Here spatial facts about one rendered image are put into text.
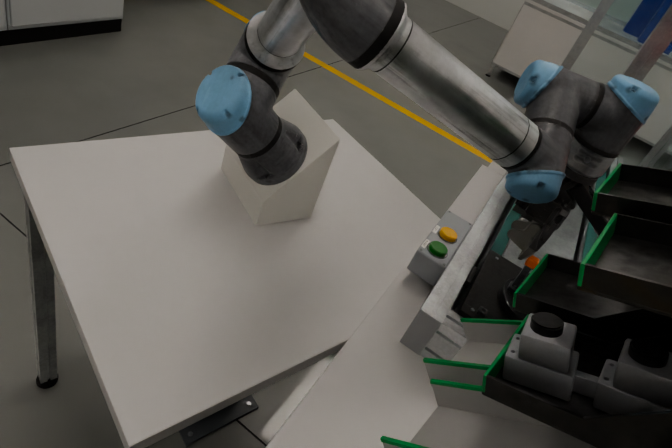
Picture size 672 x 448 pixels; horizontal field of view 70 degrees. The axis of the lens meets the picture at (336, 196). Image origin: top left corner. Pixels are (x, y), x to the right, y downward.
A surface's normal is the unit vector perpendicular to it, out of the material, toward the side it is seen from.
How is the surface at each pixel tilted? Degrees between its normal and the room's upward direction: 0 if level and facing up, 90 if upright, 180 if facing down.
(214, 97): 53
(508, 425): 45
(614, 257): 25
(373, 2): 58
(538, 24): 90
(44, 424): 0
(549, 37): 90
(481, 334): 90
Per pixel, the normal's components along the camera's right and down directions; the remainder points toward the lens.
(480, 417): -0.29, -0.95
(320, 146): -0.38, -0.44
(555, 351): -0.53, 0.31
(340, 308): 0.31, -0.76
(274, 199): 0.50, 0.64
